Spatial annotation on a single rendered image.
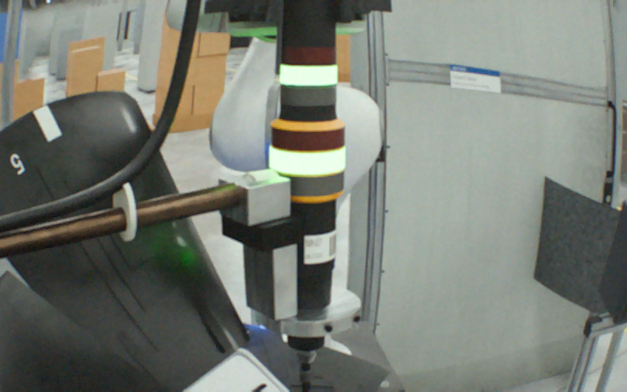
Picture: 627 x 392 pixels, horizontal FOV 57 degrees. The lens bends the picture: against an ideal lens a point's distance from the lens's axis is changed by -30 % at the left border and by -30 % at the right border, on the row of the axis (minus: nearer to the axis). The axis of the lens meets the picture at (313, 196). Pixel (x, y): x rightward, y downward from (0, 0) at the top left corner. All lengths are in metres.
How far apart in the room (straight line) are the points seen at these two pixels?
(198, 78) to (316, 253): 8.17
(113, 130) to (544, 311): 2.42
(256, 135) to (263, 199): 0.59
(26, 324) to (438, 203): 2.29
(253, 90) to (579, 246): 1.61
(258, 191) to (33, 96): 9.18
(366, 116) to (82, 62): 6.93
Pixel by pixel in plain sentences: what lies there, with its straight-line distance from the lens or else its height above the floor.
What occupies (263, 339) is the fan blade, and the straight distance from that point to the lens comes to 0.76.
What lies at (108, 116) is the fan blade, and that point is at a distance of 0.54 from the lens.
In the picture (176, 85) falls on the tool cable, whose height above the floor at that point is 1.46.
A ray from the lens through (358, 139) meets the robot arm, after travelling 1.03.
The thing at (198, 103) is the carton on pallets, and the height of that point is 0.28.
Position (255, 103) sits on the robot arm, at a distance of 1.04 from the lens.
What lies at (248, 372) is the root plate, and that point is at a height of 1.27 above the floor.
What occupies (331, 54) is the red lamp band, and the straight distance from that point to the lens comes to 0.46.
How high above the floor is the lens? 1.50
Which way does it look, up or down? 15 degrees down
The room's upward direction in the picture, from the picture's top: 1 degrees clockwise
